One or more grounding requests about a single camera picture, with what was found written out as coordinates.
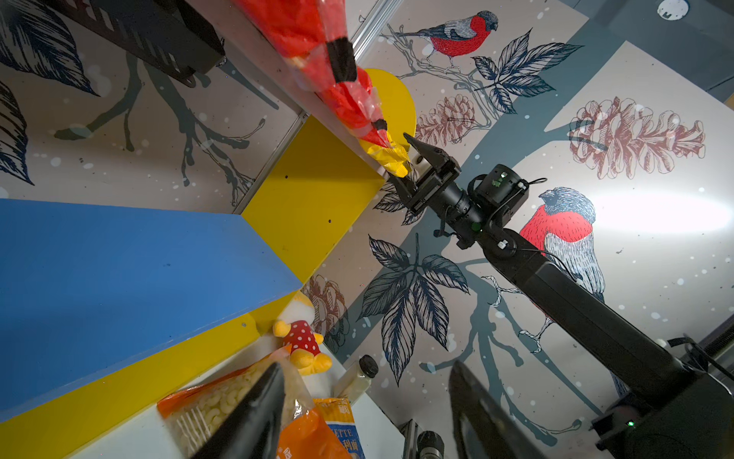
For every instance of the small spice jar black lid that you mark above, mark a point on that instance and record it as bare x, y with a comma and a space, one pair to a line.
357, 379

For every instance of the yellow shelf pink blue boards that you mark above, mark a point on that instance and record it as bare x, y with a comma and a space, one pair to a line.
162, 173

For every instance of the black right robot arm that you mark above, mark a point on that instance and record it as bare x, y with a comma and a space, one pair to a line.
671, 410

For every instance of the glass jar black lid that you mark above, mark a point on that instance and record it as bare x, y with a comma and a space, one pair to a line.
420, 443

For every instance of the blue macaroni pasta bag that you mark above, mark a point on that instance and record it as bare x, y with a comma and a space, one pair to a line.
338, 416

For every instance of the orange Pastatime pasta bag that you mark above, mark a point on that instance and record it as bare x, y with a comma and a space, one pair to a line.
194, 414

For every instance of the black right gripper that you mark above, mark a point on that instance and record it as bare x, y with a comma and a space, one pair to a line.
458, 208

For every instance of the yellow red plush toy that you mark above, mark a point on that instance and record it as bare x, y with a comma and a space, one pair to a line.
294, 327

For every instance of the yellow Pastatime pack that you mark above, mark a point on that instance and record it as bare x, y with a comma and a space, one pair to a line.
393, 159

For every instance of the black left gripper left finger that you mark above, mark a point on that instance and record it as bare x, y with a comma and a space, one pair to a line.
253, 429

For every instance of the red spaghetti pack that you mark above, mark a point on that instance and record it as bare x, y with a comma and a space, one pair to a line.
310, 35
358, 107

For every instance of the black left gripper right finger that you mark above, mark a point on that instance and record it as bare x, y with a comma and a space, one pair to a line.
481, 428

